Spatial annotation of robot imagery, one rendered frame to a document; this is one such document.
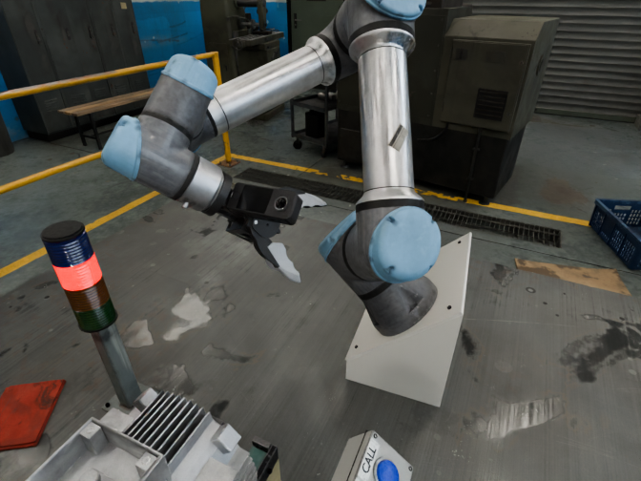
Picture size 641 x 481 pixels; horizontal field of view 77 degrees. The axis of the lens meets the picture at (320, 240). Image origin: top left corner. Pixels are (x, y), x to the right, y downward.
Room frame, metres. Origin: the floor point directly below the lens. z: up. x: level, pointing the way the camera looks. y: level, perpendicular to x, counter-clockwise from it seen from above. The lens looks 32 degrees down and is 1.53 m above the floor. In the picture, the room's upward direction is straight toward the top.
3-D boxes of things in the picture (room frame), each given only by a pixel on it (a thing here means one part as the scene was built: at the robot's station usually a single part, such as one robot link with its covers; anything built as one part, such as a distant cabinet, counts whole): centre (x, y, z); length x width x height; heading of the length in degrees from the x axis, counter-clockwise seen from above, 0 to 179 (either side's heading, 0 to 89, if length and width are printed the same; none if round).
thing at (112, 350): (0.53, 0.40, 1.01); 0.08 x 0.08 x 0.42; 65
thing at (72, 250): (0.53, 0.40, 1.19); 0.06 x 0.06 x 0.04
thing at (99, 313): (0.53, 0.40, 1.05); 0.06 x 0.06 x 0.04
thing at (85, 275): (0.53, 0.40, 1.14); 0.06 x 0.06 x 0.04
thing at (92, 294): (0.53, 0.40, 1.10); 0.06 x 0.06 x 0.04
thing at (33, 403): (0.49, 0.61, 0.80); 0.15 x 0.12 x 0.01; 9
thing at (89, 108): (4.88, 2.33, 0.21); 1.40 x 0.33 x 0.43; 152
